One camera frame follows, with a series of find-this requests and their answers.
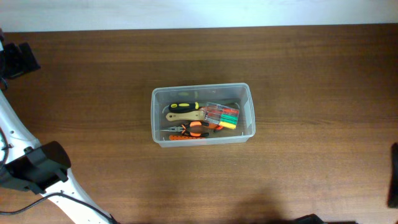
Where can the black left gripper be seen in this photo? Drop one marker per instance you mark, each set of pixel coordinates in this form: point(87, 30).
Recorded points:
point(20, 65)

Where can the orange black long-nose pliers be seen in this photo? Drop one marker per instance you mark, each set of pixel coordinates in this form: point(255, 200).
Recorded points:
point(190, 129)

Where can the orange scraper wooden handle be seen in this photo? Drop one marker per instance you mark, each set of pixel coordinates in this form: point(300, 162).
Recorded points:
point(185, 114)

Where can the small orange handled pliers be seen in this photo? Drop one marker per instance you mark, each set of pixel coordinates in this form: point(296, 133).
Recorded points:
point(215, 127)

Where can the pack of coloured bits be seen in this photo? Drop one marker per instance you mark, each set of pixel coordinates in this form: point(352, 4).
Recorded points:
point(221, 115)

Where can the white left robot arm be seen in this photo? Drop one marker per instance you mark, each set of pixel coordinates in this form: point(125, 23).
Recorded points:
point(44, 169)

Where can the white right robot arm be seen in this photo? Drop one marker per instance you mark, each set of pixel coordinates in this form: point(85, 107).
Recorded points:
point(391, 200)

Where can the clear plastic storage box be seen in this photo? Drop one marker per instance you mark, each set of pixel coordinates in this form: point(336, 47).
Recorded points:
point(162, 97)

